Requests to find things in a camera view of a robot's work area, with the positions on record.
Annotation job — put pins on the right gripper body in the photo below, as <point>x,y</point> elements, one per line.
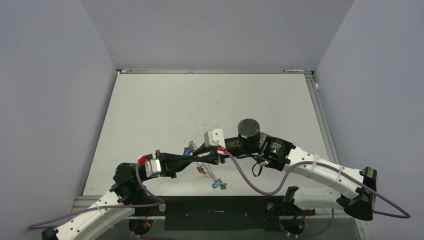
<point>234,149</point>

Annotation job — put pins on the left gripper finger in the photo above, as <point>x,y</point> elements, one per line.
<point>179,165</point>
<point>176,158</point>

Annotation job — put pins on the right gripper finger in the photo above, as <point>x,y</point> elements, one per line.
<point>202,151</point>
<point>211,158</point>

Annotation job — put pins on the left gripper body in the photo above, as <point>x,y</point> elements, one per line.
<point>165,170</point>

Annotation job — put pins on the metal key ring plate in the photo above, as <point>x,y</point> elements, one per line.
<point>209,173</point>

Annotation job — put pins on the blue tagged key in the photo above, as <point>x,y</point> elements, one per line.
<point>188,151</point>
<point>216,184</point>

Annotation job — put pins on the yellow tagged key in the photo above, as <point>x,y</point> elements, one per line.
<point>201,170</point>

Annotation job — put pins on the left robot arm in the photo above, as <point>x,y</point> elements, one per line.
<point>127,194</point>

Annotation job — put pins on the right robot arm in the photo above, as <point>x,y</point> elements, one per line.
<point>278,154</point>

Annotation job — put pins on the red white marker pen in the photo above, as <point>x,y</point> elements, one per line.
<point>294,71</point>

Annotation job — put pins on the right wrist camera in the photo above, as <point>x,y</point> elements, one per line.
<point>215,139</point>

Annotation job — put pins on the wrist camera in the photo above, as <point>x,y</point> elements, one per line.
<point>151,165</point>
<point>215,139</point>

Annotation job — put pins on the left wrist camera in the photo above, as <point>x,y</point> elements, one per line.
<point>151,165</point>

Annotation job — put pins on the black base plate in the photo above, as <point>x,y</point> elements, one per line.
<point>219,213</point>

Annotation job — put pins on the aluminium frame rail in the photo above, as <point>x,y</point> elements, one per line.
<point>323,116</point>

